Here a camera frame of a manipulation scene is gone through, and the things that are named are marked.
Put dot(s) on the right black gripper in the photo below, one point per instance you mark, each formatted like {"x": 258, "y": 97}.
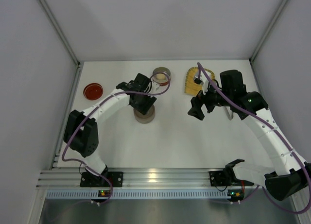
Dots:
{"x": 202, "y": 100}

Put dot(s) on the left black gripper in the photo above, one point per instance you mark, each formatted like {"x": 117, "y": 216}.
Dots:
{"x": 147, "y": 97}

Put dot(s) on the brown round lid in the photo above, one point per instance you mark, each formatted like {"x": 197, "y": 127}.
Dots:
{"x": 151, "y": 111}

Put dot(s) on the tan steel lunch bowl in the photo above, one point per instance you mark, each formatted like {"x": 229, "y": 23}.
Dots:
{"x": 144, "y": 119}

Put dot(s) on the white round bun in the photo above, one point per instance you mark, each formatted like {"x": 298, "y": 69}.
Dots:
{"x": 160, "y": 77}

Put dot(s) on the steel food tongs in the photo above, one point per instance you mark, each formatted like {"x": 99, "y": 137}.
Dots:
{"x": 229, "y": 113}

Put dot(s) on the red round lid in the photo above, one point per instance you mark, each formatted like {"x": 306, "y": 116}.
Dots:
{"x": 93, "y": 91}

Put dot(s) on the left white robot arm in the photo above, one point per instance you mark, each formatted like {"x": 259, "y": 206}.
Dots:
{"x": 82, "y": 130}

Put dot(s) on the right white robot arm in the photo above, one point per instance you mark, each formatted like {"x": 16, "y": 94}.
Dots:
{"x": 290, "y": 172}

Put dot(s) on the red steel lunch bowl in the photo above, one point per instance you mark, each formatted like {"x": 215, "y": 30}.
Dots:
{"x": 162, "y": 70}

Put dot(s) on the bamboo woven tray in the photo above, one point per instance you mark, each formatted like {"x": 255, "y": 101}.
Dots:
{"x": 190, "y": 87}

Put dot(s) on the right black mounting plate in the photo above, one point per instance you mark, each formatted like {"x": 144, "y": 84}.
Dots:
{"x": 218, "y": 179}

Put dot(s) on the black mounting plate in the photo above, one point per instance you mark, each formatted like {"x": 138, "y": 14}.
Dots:
{"x": 218, "y": 179}
{"x": 115, "y": 177}

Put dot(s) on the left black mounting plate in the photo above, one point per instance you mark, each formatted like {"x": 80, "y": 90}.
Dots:
{"x": 115, "y": 177}

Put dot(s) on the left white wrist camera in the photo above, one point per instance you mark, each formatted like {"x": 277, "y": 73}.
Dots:
{"x": 154, "y": 86}

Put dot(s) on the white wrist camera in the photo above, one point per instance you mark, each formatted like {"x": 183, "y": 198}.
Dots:
{"x": 154, "y": 86}
{"x": 200, "y": 79}

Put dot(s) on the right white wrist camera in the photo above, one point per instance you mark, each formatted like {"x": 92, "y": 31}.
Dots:
{"x": 200, "y": 79}

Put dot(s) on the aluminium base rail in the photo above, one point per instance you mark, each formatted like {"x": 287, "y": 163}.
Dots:
{"x": 133, "y": 178}

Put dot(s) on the grey slotted cable duct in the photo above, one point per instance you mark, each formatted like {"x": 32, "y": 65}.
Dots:
{"x": 137, "y": 194}

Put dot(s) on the right aluminium frame post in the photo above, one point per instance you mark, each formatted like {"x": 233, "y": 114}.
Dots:
{"x": 268, "y": 30}

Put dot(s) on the aluminium frame post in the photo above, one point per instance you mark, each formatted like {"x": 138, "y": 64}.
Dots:
{"x": 57, "y": 28}
{"x": 268, "y": 30}

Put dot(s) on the left aluminium frame post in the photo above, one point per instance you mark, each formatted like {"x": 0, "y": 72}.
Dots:
{"x": 57, "y": 28}

